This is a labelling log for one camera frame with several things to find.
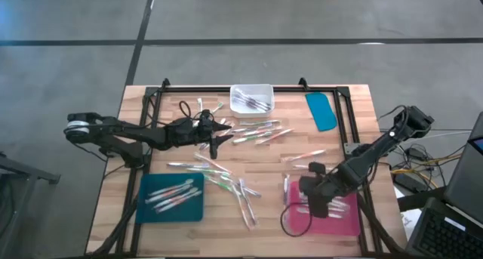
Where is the black computer keyboard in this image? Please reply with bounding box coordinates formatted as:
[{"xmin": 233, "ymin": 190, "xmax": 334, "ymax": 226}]
[{"xmin": 405, "ymin": 197, "xmax": 483, "ymax": 259}]

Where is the pink plastic bin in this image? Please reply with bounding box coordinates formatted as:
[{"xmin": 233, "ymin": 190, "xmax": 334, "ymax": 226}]
[{"xmin": 288, "ymin": 180, "xmax": 361, "ymax": 237}]

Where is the black power strip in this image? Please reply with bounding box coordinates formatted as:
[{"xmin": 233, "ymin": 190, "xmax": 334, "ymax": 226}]
[{"xmin": 394, "ymin": 172, "xmax": 429, "ymax": 194}]

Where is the black computer monitor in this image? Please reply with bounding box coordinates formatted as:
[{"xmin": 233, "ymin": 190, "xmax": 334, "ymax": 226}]
[{"xmin": 444, "ymin": 111, "xmax": 483, "ymax": 225}]

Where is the grey metal stand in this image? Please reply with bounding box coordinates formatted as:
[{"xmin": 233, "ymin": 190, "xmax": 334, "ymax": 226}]
[{"xmin": 0, "ymin": 152, "xmax": 61, "ymax": 259}]

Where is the blue flat plastic lid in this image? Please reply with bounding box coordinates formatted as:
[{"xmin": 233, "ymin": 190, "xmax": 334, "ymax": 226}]
[{"xmin": 304, "ymin": 91, "xmax": 338, "ymax": 133}]

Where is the black aluminium rig frame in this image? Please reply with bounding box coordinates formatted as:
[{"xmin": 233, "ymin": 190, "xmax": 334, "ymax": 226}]
[{"xmin": 85, "ymin": 76, "xmax": 407, "ymax": 259}]

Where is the white plastic bin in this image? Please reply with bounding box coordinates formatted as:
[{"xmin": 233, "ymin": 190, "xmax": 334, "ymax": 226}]
[{"xmin": 229, "ymin": 84, "xmax": 275, "ymax": 119}]

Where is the white paper sheet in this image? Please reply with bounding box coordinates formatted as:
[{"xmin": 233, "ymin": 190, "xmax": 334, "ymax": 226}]
[{"xmin": 392, "ymin": 185, "xmax": 423, "ymax": 237}]

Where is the teal plastic bin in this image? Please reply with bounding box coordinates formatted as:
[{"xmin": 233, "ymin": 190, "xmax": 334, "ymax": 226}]
[{"xmin": 134, "ymin": 172, "xmax": 205, "ymax": 224}]

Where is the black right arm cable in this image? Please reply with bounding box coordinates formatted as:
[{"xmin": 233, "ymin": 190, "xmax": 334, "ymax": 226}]
[{"xmin": 279, "ymin": 201, "xmax": 313, "ymax": 238}]

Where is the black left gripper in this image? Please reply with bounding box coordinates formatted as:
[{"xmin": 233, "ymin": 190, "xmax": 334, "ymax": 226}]
[{"xmin": 168, "ymin": 109, "xmax": 235, "ymax": 149}]

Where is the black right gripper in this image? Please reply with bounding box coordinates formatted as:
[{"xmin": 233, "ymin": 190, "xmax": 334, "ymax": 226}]
[{"xmin": 300, "ymin": 171, "xmax": 354, "ymax": 219}]

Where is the white cable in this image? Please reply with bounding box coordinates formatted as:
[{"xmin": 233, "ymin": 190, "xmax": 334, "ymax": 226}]
[{"xmin": 429, "ymin": 130, "xmax": 472, "ymax": 139}]

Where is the yellow cable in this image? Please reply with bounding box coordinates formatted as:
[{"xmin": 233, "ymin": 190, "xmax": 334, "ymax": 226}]
[{"xmin": 390, "ymin": 153, "xmax": 460, "ymax": 177}]

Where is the purple white toothbrush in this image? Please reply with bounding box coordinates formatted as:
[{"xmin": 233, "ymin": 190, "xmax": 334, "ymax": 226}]
[
  {"xmin": 229, "ymin": 127, "xmax": 265, "ymax": 134},
  {"xmin": 237, "ymin": 177, "xmax": 260, "ymax": 227},
  {"xmin": 198, "ymin": 117, "xmax": 228, "ymax": 151},
  {"xmin": 233, "ymin": 92, "xmax": 265, "ymax": 109},
  {"xmin": 237, "ymin": 99, "xmax": 269, "ymax": 113},
  {"xmin": 282, "ymin": 174, "xmax": 291, "ymax": 206},
  {"xmin": 241, "ymin": 187, "xmax": 262, "ymax": 199},
  {"xmin": 239, "ymin": 89, "xmax": 273, "ymax": 109},
  {"xmin": 241, "ymin": 96, "xmax": 272, "ymax": 111},
  {"xmin": 232, "ymin": 94, "xmax": 257, "ymax": 105},
  {"xmin": 167, "ymin": 161, "xmax": 211, "ymax": 170}
]

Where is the black power adapter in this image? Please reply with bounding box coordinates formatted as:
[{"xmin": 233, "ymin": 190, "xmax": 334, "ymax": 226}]
[{"xmin": 407, "ymin": 147, "xmax": 428, "ymax": 162}]

